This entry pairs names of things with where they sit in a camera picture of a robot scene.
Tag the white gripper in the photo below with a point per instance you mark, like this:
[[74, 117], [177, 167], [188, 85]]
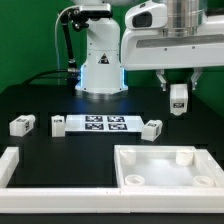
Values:
[[149, 50]]

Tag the white square tabletop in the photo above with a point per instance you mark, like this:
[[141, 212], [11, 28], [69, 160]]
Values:
[[166, 167]]

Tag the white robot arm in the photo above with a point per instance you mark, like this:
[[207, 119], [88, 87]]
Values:
[[106, 19]]

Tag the white plate with markers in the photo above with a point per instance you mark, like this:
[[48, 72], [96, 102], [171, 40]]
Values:
[[103, 123]]

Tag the white U-shaped fence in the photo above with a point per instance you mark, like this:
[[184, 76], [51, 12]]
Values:
[[102, 200]]

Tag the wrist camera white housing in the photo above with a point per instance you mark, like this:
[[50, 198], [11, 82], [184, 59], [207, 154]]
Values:
[[147, 15]]

